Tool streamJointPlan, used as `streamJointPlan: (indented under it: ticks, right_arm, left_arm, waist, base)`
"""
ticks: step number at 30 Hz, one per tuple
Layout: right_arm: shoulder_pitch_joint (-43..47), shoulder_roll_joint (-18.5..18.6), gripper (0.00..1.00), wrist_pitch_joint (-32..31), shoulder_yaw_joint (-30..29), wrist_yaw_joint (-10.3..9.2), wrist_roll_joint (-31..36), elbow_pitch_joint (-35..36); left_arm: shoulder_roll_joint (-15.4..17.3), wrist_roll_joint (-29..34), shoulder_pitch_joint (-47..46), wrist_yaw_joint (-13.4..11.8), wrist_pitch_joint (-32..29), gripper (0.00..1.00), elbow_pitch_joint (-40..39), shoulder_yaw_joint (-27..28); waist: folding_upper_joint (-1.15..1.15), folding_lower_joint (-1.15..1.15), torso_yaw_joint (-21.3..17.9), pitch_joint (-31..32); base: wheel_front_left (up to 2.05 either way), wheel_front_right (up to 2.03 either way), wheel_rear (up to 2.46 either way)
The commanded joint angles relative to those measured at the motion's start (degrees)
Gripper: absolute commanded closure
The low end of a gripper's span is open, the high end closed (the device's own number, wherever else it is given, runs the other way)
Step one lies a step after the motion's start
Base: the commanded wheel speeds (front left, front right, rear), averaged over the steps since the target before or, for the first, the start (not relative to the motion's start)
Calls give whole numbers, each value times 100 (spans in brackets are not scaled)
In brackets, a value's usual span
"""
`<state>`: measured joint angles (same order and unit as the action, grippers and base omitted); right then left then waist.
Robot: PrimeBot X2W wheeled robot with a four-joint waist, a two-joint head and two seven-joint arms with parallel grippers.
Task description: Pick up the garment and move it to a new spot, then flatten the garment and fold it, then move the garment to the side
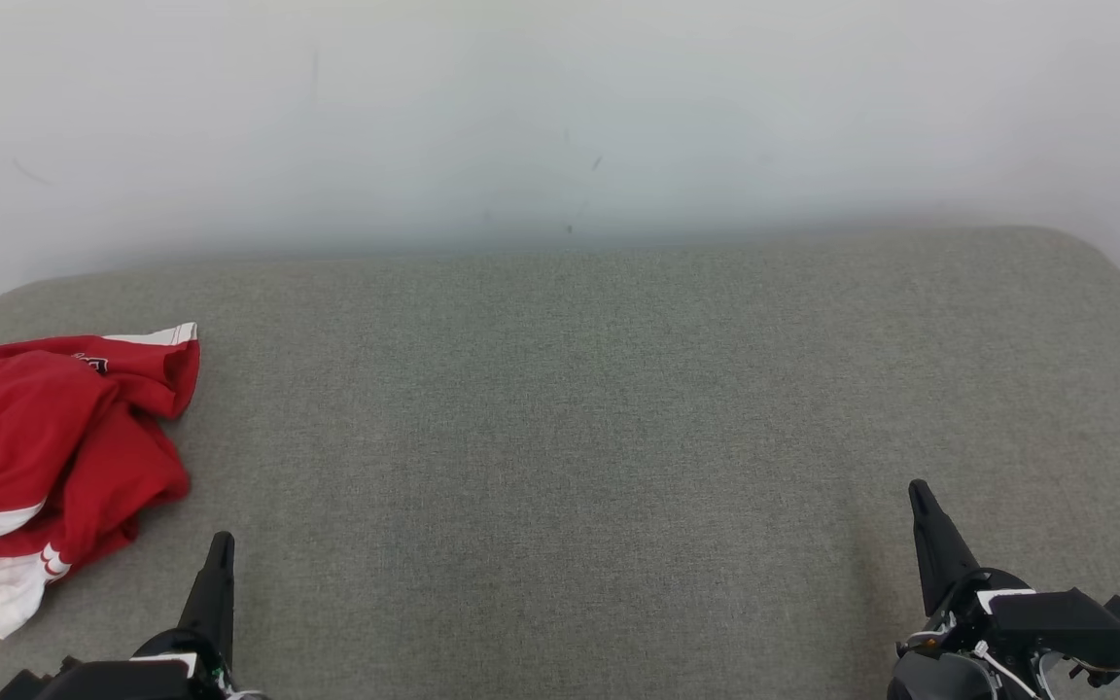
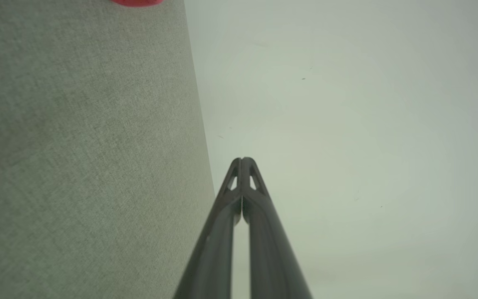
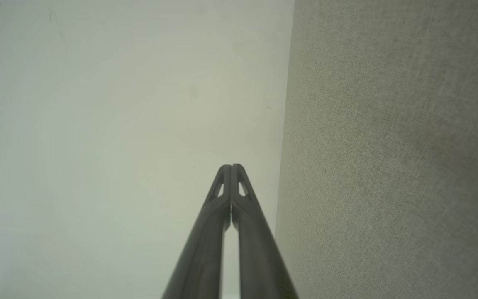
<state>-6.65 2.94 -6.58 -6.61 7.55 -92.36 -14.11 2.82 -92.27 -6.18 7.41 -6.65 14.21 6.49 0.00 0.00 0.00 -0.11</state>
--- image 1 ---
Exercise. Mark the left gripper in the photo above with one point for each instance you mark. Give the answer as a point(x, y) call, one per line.
point(122, 679)

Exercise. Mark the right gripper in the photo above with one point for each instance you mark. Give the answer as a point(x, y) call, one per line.
point(939, 666)

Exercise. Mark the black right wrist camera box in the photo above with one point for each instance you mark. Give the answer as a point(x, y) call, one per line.
point(1066, 622)

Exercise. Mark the red shorts with white stripe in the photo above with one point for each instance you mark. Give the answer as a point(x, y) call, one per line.
point(25, 418)

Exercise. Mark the grey fabric sofa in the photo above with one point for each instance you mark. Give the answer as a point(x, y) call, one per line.
point(570, 437)

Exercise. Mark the red and white shirt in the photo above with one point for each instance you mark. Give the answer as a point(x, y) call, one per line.
point(122, 481)

